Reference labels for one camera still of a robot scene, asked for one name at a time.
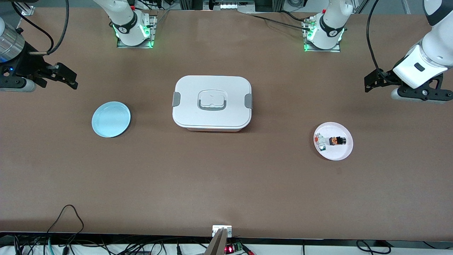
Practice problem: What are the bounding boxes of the white lunch box grey latches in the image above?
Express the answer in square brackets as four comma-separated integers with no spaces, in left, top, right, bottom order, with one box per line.
[172,75,253,132]

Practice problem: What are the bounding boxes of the light blue round plate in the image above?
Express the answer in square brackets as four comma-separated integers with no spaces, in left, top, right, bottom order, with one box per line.
[92,101,131,138]

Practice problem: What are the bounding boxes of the pink round plate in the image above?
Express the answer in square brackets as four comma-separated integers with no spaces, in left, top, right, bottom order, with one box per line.
[313,122,354,161]

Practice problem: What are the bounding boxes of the circuit board red led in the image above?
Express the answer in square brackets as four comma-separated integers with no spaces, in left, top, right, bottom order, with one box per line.
[224,242,244,254]

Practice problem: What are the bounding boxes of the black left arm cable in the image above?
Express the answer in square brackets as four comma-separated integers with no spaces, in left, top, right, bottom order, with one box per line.
[366,0,390,83]

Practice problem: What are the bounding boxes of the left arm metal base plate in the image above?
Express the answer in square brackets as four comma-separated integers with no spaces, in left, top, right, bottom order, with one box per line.
[303,18,342,53]

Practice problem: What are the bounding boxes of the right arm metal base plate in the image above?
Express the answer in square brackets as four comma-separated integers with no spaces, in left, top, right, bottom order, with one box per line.
[116,13,158,49]

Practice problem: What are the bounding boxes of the short black table cable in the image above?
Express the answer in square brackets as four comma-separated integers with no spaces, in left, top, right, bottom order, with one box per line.
[278,11,309,23]

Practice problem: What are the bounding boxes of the long black table cable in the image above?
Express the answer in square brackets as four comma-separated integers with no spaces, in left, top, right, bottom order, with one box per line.
[248,13,312,31]

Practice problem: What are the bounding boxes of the black looped cable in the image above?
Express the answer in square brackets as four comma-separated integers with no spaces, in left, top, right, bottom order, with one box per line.
[46,204,85,245]

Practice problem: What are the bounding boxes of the black coiled cable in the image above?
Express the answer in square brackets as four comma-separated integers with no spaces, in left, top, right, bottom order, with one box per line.
[355,240,392,255]

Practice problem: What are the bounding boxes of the aluminium frame structure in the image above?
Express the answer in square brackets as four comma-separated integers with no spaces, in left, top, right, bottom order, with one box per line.
[179,0,284,13]

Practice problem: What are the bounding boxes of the silver camera mount bracket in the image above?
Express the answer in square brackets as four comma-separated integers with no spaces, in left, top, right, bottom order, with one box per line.
[212,225,233,238]

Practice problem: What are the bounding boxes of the grey camera mount beam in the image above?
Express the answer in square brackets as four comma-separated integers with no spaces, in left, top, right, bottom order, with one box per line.
[204,228,229,255]

